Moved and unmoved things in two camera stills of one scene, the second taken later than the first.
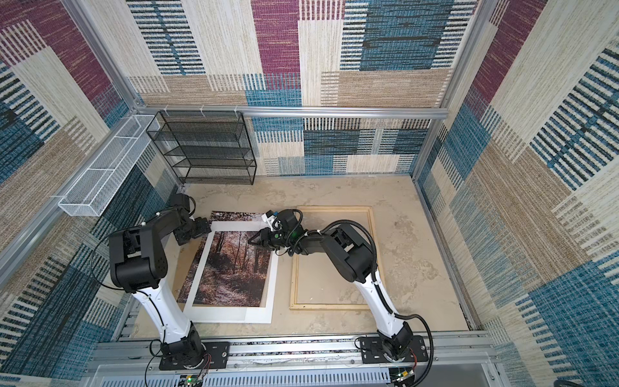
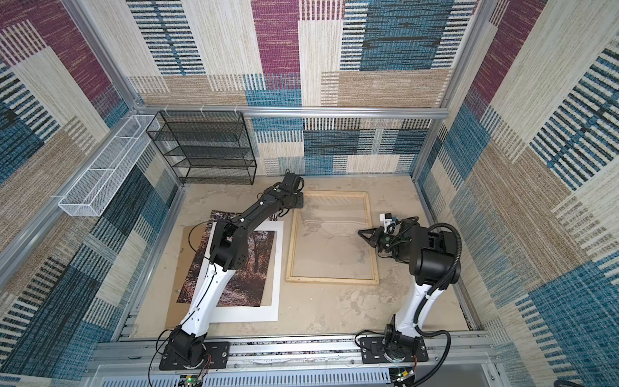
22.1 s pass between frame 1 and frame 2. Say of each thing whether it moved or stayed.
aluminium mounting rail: stayed
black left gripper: moved
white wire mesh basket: stayed
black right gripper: moved
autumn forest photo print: stayed
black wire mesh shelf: stayed
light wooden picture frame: moved
